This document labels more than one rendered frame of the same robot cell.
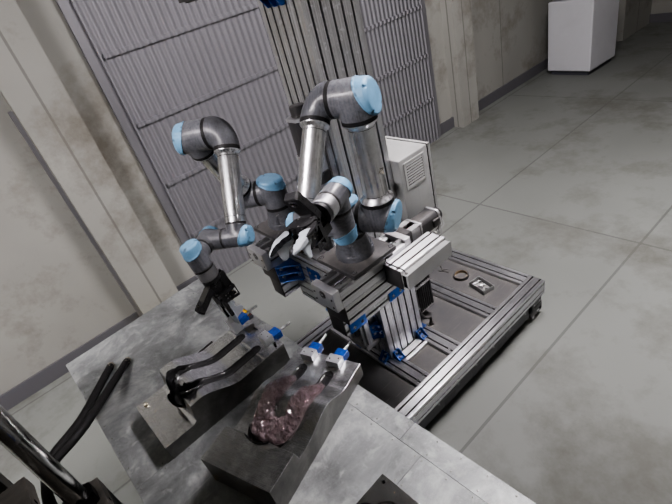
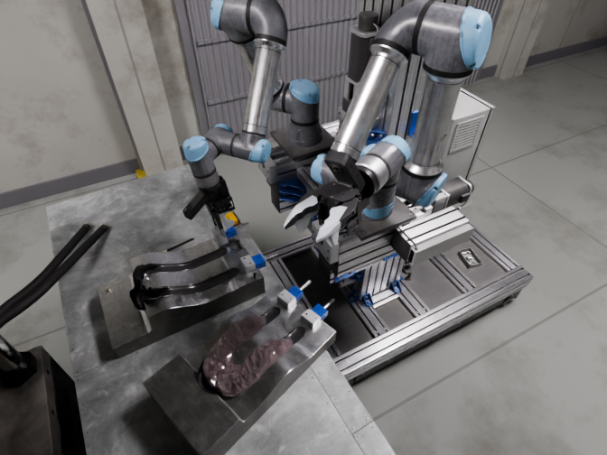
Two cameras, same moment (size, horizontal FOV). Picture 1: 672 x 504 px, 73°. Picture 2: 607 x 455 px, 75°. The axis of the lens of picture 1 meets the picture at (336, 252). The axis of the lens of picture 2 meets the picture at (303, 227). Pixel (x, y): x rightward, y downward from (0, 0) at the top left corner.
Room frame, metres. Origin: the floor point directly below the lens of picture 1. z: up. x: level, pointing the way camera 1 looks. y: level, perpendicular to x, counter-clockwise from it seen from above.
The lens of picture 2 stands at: (0.43, 0.08, 1.95)
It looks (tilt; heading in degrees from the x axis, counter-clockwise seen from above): 45 degrees down; 4
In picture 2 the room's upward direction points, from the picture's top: straight up
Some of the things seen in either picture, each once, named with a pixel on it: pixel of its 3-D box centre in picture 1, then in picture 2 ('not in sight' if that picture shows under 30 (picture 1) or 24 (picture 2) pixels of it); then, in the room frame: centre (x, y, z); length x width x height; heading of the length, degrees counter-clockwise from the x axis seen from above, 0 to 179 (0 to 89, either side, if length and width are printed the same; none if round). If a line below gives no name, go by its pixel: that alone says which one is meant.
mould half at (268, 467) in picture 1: (289, 412); (247, 359); (0.97, 0.29, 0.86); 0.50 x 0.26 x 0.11; 141
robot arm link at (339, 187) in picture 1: (335, 195); (385, 160); (1.18, -0.04, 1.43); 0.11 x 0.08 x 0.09; 147
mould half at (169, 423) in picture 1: (211, 376); (181, 283); (1.22, 0.56, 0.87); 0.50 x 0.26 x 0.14; 124
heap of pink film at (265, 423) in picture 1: (283, 402); (245, 350); (0.98, 0.29, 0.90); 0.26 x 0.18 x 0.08; 141
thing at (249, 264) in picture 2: (276, 332); (260, 260); (1.32, 0.30, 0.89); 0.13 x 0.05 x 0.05; 124
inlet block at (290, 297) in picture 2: (316, 347); (296, 292); (1.22, 0.16, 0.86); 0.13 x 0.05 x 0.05; 141
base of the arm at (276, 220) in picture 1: (281, 212); (304, 126); (1.89, 0.19, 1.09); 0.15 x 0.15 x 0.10
